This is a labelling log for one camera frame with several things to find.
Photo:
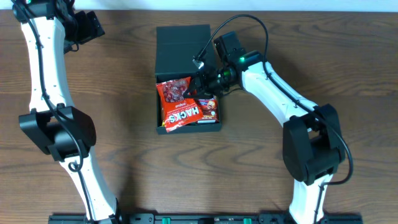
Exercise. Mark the black gift box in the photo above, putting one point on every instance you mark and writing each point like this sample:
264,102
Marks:
176,47

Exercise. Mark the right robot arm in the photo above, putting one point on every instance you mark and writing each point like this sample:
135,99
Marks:
312,147

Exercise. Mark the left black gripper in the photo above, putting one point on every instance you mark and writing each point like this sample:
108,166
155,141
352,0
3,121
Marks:
90,23

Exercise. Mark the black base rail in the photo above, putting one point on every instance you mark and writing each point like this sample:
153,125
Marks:
149,218

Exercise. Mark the red Hello Panda box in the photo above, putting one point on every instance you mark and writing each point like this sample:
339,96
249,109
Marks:
209,109

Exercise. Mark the red Hacks candy bag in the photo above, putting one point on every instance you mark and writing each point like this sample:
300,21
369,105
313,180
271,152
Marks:
178,110

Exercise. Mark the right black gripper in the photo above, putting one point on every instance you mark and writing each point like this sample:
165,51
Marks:
201,84

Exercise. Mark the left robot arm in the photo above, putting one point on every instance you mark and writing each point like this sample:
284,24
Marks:
52,29

